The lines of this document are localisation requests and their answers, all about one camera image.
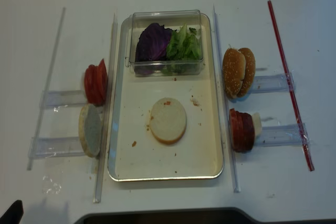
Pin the clear pusher track lower right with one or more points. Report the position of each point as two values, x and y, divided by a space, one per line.
285 135

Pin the left tomato slices stack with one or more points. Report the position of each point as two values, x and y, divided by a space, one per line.
95 83

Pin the clear rail right of tray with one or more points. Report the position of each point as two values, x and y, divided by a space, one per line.
231 153

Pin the upright bun slice left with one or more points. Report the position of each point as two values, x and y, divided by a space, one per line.
90 130

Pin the clear rail far left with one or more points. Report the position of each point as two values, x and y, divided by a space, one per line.
45 91

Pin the green lettuce leaf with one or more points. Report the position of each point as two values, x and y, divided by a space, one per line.
184 46

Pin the clear pusher track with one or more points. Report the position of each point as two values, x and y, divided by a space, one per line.
58 99
277 83
285 135
44 147

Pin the sesame bun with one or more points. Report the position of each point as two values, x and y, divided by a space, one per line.
250 70
234 65

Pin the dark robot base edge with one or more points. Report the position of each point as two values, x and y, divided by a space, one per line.
203 215

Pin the clear pusher track upper right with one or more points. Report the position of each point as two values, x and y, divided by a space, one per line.
277 83

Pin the red plastic rail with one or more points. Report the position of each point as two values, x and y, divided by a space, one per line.
302 131

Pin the bun bottom on tray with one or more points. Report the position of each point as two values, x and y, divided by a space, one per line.
168 120

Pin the front sesame bun top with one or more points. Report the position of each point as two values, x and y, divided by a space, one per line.
234 65

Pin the dark red meat patties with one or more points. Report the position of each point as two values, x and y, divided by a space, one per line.
248 132

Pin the clear plastic salad box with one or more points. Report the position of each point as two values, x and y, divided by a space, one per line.
171 19

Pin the rear sesame bun top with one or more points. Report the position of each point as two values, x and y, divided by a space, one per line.
250 70

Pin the clear rail left of tray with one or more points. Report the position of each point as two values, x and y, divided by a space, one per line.
106 114

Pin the white cheese slice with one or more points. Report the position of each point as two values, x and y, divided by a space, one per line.
257 124

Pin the clear pusher track lower left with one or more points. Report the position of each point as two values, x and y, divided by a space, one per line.
44 147

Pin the silver metal tray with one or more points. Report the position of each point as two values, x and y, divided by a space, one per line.
134 153

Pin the purple cabbage leaf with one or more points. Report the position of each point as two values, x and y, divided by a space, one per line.
152 43

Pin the clear pusher track upper left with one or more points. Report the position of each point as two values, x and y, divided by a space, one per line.
58 99

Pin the clear rail of tray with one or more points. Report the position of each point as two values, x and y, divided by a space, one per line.
231 153
106 114

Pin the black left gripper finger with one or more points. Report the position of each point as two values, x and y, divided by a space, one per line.
14 213

